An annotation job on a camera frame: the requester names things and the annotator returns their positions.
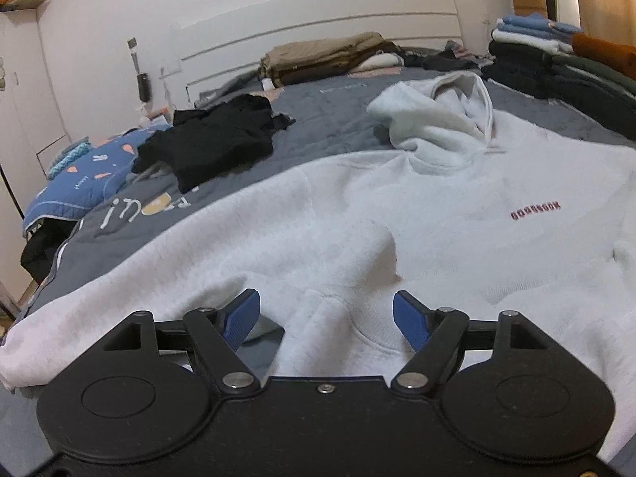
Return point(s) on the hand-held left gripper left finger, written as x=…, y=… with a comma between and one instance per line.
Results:
x=243, y=315

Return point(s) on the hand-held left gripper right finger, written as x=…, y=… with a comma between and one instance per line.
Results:
x=410, y=318

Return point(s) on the light grey hoodie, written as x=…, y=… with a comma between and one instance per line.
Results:
x=447, y=238

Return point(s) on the black clothes pile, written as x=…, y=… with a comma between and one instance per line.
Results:
x=213, y=139

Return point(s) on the stack of khaki folded clothes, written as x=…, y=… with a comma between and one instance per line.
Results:
x=323, y=57

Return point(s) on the stack of dark folded clothes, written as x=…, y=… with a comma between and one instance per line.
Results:
x=571, y=74

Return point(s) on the blue patterned pillow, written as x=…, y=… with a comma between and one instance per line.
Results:
x=84, y=184

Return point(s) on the grey quilted bedspread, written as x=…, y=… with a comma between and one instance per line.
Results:
x=323, y=124

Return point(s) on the dark cloth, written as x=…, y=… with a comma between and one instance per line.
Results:
x=39, y=253

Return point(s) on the teal zigzag cloth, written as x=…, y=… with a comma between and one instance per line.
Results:
x=69, y=156

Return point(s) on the black hairbrush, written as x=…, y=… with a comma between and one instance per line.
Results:
x=144, y=87

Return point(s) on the dark crumpled garments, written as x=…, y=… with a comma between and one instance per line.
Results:
x=447, y=63

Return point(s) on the white folded garment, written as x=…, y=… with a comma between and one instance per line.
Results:
x=378, y=62

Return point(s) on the white wardrobe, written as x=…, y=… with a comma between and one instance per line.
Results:
x=25, y=109

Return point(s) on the white headboard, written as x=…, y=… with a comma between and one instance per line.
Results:
x=298, y=20

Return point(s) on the white wall socket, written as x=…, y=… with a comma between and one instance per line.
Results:
x=171, y=72

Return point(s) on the dark wall switch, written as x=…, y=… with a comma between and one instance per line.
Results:
x=132, y=42

